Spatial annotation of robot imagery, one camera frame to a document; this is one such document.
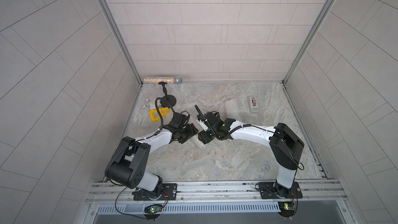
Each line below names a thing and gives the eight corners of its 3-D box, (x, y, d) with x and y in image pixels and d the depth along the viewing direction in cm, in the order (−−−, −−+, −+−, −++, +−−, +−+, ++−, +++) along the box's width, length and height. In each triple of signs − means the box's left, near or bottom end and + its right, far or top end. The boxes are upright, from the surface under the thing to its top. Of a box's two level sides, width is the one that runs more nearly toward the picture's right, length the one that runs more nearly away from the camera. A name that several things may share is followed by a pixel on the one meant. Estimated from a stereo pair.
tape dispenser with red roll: (251, 112, 102) (252, 109, 98) (248, 100, 109) (249, 96, 105) (257, 112, 102) (259, 109, 98) (254, 100, 109) (256, 96, 105)
